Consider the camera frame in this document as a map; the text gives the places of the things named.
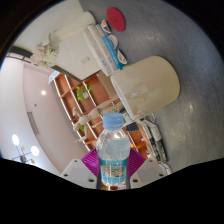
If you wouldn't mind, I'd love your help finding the dark book stack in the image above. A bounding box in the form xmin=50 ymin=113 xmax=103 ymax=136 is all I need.
xmin=146 ymin=121 xmax=168 ymax=164

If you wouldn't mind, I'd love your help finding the tan upholstered chair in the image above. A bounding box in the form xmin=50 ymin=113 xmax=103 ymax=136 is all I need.
xmin=96 ymin=70 xmax=118 ymax=101

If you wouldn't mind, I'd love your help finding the clear blue-capped water bottle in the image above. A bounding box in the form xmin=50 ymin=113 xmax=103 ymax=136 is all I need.
xmin=95 ymin=112 xmax=132 ymax=192

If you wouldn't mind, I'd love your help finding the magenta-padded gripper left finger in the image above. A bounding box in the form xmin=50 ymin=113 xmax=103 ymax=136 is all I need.
xmin=59 ymin=148 xmax=101 ymax=190

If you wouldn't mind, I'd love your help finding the flat round red coaster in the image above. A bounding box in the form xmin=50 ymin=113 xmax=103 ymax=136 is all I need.
xmin=105 ymin=7 xmax=127 ymax=33

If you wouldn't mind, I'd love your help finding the white wall socket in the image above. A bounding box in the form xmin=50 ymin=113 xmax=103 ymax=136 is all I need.
xmin=79 ymin=56 xmax=91 ymax=65

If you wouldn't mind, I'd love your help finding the ceiling air vent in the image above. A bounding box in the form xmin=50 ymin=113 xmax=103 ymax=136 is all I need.
xmin=27 ymin=111 xmax=40 ymax=136

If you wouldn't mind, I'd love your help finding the cream ceramic mug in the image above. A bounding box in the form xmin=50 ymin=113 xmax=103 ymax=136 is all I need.
xmin=109 ymin=55 xmax=181 ymax=121

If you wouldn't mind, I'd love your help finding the branched ceiling chandelier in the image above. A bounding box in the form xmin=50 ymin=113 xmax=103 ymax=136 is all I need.
xmin=11 ymin=133 xmax=41 ymax=165

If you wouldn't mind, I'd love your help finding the white book stack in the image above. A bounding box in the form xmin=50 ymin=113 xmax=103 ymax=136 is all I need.
xmin=83 ymin=23 xmax=124 ymax=77

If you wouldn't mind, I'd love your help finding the white wall poster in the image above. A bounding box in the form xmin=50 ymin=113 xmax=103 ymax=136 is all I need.
xmin=48 ymin=70 xmax=62 ymax=84

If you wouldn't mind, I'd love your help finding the small painted shell ornament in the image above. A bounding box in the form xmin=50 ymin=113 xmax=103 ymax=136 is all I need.
xmin=116 ymin=49 xmax=128 ymax=65
xmin=100 ymin=19 xmax=113 ymax=34
xmin=108 ymin=34 xmax=119 ymax=49

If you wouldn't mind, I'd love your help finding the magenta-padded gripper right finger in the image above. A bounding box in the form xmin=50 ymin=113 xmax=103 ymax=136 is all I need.
xmin=127 ymin=148 xmax=168 ymax=190

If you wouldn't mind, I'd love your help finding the curved wooden shelf unit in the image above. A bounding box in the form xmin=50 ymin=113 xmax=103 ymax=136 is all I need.
xmin=53 ymin=71 xmax=154 ymax=159

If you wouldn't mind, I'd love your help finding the white ceramic vase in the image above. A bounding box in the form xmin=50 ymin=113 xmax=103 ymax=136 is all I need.
xmin=48 ymin=11 xmax=97 ymax=46

